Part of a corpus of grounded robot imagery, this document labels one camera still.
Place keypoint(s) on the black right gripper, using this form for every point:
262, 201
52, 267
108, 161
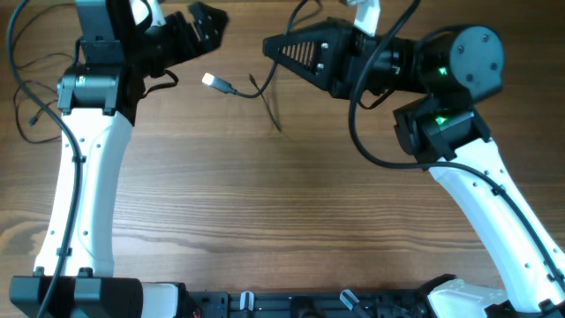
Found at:
351, 48

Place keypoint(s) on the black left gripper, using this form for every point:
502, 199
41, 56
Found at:
189, 47

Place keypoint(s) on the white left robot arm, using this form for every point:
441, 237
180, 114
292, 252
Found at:
122, 43

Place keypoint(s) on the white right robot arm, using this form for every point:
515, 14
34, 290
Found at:
451, 69

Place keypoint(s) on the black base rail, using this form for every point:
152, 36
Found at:
248, 304

